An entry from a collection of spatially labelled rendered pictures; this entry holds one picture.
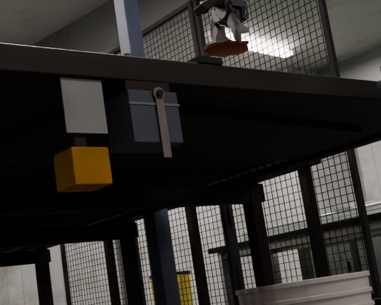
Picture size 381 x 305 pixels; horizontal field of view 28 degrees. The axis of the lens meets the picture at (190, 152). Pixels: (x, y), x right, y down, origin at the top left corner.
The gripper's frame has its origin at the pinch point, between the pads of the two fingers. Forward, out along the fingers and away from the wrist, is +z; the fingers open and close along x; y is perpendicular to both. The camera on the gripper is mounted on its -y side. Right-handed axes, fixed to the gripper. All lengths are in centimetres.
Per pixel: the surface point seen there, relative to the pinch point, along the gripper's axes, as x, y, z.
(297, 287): -45, -26, 71
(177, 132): -27, -39, 34
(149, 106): -27, -46, 29
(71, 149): -29, -66, 39
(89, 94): -26, -59, 26
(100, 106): -26, -57, 29
